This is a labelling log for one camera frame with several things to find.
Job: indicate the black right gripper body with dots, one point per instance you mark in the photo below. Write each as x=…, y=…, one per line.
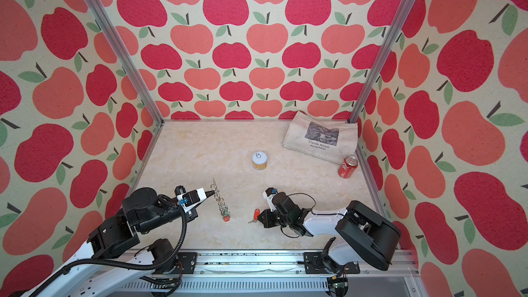
x=270, y=220

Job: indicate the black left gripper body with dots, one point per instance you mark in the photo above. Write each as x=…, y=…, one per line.
x=191, y=216

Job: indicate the metal car-shaped key holder plate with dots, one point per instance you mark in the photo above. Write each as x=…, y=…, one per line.
x=223, y=208

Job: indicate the red framed tag with key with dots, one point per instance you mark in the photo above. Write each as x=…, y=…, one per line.
x=256, y=214

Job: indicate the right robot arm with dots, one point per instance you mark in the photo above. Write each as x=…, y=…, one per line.
x=357, y=233

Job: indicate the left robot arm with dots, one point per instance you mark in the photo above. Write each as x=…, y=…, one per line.
x=96, y=268

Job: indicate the small round tin can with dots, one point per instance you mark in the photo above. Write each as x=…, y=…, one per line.
x=260, y=160

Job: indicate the red soda can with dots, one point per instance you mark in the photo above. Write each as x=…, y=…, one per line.
x=348, y=166

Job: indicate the beige canvas tote bag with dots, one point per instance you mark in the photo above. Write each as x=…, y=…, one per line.
x=331, y=141

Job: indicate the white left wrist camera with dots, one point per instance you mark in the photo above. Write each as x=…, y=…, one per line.
x=189, y=199

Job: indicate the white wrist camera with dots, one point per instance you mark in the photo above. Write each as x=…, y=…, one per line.
x=269, y=194
x=189, y=199

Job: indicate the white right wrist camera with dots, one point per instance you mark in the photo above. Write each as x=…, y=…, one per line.
x=269, y=194

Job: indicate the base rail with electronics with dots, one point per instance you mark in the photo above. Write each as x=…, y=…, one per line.
x=240, y=272

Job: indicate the aluminium corner post left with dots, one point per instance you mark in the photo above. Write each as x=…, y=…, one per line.
x=119, y=48

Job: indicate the aluminium corner post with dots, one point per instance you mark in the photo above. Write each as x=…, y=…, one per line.
x=394, y=31
x=119, y=48

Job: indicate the aluminium corner post right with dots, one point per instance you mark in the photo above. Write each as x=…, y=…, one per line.
x=394, y=31

